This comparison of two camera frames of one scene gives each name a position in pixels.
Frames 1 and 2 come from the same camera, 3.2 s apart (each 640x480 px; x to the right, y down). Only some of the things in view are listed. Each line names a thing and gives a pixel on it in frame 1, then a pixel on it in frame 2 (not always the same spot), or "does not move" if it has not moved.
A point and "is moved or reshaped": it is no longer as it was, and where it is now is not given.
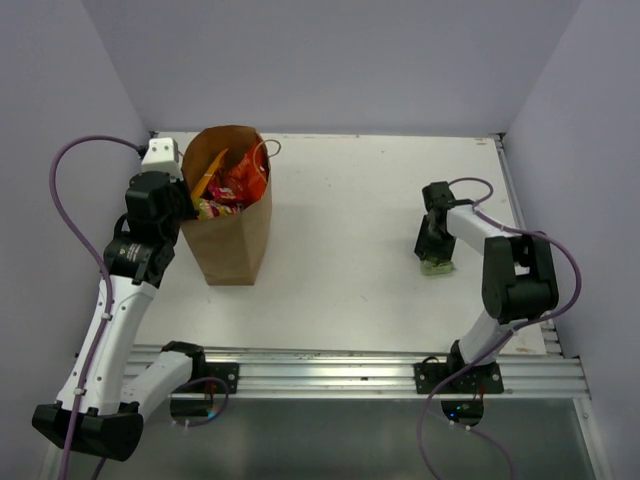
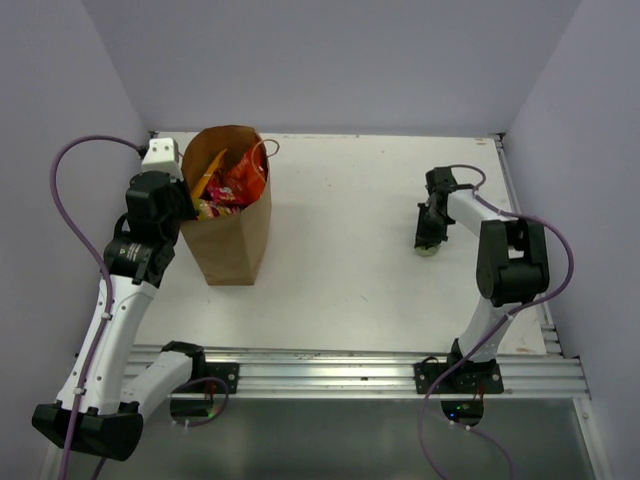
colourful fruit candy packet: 207,209 does not move
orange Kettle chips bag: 217,160 does not move
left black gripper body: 183,208 does not move
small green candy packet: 429,268 is moved or reshaped
